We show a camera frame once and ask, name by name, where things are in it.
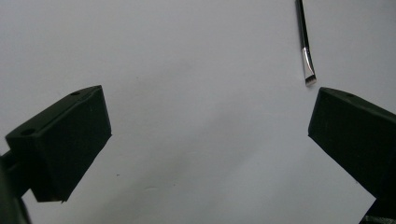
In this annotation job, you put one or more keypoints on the black makeup brush silver ferrule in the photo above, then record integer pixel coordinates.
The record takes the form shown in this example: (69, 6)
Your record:
(304, 37)

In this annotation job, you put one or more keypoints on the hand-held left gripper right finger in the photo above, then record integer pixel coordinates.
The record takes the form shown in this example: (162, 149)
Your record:
(358, 137)

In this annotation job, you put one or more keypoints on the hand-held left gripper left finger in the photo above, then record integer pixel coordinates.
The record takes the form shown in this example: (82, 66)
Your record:
(65, 146)

